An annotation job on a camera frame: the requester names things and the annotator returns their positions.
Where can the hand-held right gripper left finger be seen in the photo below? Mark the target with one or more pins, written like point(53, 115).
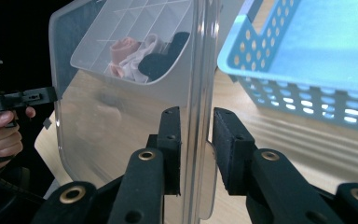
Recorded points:
point(171, 155)

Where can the black sock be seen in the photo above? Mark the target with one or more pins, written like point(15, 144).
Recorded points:
point(158, 62)

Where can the grey tape piece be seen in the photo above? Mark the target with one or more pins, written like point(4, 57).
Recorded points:
point(47, 123)

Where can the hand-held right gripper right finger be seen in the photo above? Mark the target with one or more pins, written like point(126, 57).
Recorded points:
point(233, 155)

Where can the white sock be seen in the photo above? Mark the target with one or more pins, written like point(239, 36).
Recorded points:
point(130, 67)

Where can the blue perforated plastic basket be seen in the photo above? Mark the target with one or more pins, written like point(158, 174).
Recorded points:
point(307, 40)

